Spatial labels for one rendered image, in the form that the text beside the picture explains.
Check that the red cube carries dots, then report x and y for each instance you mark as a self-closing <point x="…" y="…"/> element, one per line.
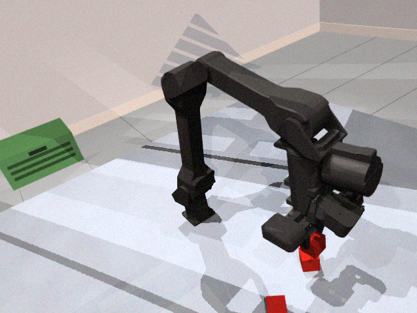
<point x="276" y="304"/>
<point x="317" y="245"/>
<point x="308" y="263"/>

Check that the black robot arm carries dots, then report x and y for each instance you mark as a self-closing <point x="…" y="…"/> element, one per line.
<point x="296" y="115"/>

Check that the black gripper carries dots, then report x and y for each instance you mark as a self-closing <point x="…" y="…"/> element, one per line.
<point x="292" y="230"/>

